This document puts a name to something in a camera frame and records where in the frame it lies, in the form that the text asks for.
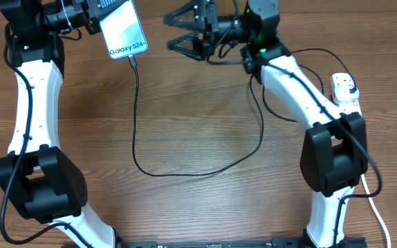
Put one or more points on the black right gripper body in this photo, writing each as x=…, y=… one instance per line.
x=212, y=27

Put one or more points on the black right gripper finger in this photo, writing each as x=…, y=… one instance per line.
x=189, y=16
x=189, y=45

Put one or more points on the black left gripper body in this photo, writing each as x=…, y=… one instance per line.
x=89, y=18

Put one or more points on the Samsung Galaxy smartphone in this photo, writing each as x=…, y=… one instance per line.
x=123, y=33

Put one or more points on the white charger plug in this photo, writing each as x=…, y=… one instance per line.
x=342, y=94

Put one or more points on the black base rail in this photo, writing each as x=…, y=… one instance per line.
x=202, y=244

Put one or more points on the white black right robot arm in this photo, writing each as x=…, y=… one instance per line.
x=333, y=156

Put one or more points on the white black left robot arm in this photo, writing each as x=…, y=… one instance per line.
x=37, y=178

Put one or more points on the white power strip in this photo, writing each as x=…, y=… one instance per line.
x=341, y=84

